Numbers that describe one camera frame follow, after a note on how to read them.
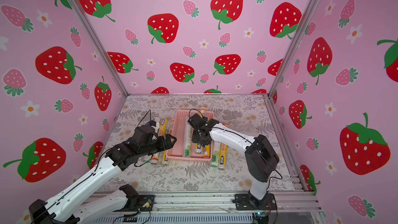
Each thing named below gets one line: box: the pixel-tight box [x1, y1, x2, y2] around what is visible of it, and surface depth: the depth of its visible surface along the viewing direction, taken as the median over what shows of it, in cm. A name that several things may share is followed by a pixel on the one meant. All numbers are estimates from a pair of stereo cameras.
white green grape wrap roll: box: [210, 140, 221, 168], surface depth 87 cm
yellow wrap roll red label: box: [194, 143, 204, 155], surface depth 83 cm
